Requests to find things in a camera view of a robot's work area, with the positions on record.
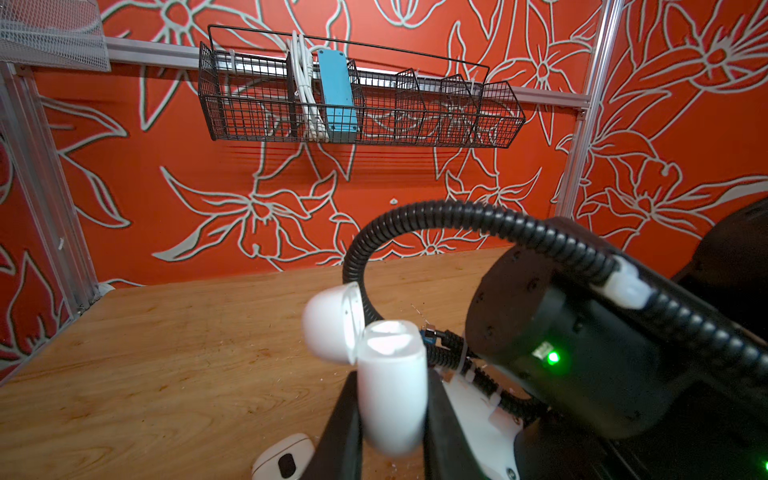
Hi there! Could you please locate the white earbuds charging case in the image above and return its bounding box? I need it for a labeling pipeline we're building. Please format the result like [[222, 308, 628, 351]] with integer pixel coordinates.
[[302, 282, 428, 458]]

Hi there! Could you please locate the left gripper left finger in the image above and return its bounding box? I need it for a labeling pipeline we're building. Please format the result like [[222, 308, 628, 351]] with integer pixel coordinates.
[[300, 371, 363, 480]]

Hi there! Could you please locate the white coiled cable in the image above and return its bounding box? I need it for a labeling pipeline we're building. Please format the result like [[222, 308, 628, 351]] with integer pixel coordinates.
[[289, 31, 330, 143]]

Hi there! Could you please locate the black wire wall basket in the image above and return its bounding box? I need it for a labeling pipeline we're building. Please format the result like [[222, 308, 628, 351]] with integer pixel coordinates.
[[198, 25, 526, 148]]

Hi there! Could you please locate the light blue box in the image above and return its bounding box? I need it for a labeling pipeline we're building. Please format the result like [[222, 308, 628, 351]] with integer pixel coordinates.
[[317, 49, 358, 143]]

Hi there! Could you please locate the clear mesh wall basket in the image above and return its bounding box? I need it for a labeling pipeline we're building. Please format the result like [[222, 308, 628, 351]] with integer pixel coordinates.
[[1, 0, 111, 72]]

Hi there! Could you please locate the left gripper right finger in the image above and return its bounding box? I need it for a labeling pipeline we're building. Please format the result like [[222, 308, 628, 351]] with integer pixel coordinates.
[[423, 369, 486, 480]]

